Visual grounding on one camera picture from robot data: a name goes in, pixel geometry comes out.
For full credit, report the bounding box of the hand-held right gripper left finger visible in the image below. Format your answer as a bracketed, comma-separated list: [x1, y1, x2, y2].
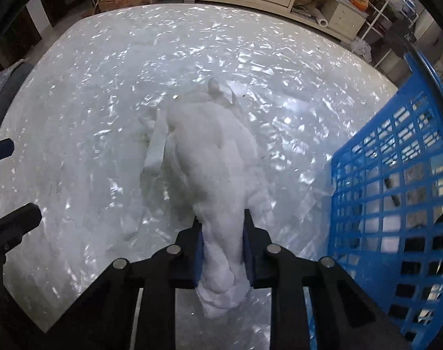
[46, 216, 204, 350]

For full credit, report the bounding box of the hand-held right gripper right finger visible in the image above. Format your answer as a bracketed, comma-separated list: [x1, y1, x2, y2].
[243, 209, 408, 350]

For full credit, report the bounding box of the blue plastic basket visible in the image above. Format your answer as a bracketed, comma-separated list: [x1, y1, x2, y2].
[329, 53, 443, 345]

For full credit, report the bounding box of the white fluffy towel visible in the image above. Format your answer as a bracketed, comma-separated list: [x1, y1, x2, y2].
[121, 76, 271, 318]

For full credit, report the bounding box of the white paper roll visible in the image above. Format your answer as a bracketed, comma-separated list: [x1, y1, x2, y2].
[311, 7, 329, 28]

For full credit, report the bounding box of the white metal rack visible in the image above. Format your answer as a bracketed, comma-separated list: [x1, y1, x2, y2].
[351, 0, 419, 66]

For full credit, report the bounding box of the white cloth on floor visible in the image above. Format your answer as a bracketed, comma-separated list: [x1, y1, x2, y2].
[351, 40, 373, 62]

